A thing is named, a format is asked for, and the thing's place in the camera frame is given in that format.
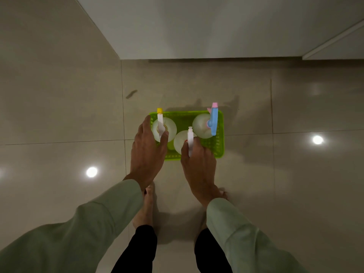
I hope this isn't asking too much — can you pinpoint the person's left hand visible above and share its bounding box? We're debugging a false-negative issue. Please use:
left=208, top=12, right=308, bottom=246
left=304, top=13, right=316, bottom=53
left=124, top=115, right=169, bottom=191

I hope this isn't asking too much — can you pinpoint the person's right hand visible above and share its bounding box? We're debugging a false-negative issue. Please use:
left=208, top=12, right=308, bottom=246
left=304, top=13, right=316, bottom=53
left=180, top=137, right=228, bottom=208

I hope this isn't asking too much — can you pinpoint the green plastic basket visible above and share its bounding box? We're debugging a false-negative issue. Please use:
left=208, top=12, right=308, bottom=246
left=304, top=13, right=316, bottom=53
left=149, top=110, right=225, bottom=161

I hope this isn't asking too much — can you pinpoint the person's left forearm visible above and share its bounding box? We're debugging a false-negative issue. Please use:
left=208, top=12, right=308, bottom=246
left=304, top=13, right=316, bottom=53
left=0, top=179, right=144, bottom=273

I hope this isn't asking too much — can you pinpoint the person's right forearm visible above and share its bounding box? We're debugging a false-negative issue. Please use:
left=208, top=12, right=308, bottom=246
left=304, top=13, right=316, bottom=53
left=206, top=197, right=309, bottom=273

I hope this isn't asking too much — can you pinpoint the white-trigger white spray bottle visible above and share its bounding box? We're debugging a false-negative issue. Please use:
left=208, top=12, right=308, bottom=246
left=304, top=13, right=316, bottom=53
left=173, top=127, right=197, bottom=157

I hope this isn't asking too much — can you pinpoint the yellow-nozzle white spray bottle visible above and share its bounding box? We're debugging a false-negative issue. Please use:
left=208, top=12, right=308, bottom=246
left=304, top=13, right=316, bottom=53
left=151, top=108, right=177, bottom=143

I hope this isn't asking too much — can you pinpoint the blue-trigger white spray bottle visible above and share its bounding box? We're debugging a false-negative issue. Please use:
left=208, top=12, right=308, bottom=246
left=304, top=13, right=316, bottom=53
left=192, top=102, right=219, bottom=139

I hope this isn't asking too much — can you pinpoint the person's left foot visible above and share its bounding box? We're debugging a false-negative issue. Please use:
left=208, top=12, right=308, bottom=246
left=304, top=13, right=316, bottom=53
left=133, top=182, right=156, bottom=228

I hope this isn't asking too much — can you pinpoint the person's right leg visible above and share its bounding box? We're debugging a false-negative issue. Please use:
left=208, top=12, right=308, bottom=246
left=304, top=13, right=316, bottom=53
left=194, top=228, right=233, bottom=273

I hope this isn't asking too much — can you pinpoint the person's leg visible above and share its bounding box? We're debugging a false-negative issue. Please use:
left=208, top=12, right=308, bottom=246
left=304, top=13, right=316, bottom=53
left=111, top=224, right=158, bottom=273
left=194, top=228, right=233, bottom=273

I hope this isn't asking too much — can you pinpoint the person's left leg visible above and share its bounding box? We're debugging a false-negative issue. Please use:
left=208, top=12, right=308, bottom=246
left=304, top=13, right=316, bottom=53
left=111, top=224, right=158, bottom=273

